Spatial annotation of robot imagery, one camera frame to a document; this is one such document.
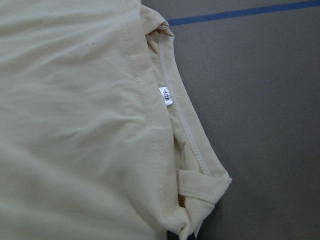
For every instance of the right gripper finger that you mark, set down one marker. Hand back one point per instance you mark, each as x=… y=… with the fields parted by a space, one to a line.
x=172 y=236

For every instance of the beige long sleeve shirt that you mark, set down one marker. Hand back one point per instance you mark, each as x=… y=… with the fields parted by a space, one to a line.
x=98 y=137

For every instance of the brown paper table cover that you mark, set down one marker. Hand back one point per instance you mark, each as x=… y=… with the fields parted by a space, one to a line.
x=252 y=71

